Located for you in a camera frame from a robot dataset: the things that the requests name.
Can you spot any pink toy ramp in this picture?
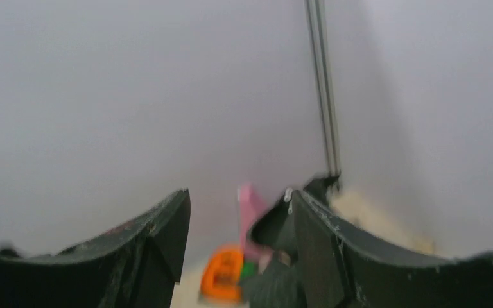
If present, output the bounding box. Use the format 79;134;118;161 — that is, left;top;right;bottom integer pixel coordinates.
238;183;268;263

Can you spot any orange curved toy track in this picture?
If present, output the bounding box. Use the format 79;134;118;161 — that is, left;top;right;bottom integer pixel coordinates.
200;244;244;304

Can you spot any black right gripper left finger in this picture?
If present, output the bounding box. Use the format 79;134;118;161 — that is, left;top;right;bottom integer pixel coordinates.
0;189;191;307

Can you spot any dark pinstriped garment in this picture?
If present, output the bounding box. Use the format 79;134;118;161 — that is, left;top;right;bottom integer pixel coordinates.
239;187;307;308

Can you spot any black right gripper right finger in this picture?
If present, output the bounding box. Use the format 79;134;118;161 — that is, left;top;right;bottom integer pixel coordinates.
292;191;493;307

